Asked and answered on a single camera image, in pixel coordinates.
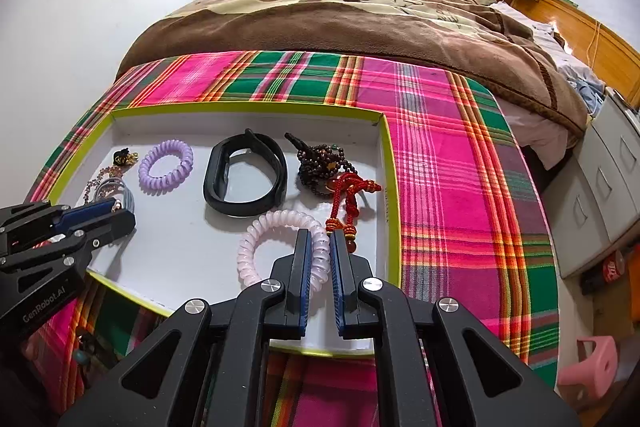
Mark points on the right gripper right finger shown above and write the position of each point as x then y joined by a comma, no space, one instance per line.
436,364

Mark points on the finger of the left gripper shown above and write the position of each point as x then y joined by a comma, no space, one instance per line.
30,224
90,235

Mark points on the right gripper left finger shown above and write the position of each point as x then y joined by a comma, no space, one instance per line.
206,364

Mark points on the black hair tie teal bead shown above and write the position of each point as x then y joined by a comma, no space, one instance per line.
93,349

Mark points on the black wristband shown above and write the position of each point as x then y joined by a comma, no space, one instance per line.
246,175

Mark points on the plaid pink green cloth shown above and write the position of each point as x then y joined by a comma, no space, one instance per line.
472,225

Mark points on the yellow-green shallow box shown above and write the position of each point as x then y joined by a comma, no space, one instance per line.
182,247

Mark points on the pink plastic stool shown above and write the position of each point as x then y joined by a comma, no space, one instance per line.
596,372

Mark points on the grey bedside cabinet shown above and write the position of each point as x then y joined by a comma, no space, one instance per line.
592,205

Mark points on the brown beige blanket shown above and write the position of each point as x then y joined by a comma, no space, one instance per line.
458,35

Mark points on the wooden headboard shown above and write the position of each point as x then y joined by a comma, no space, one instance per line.
610,57

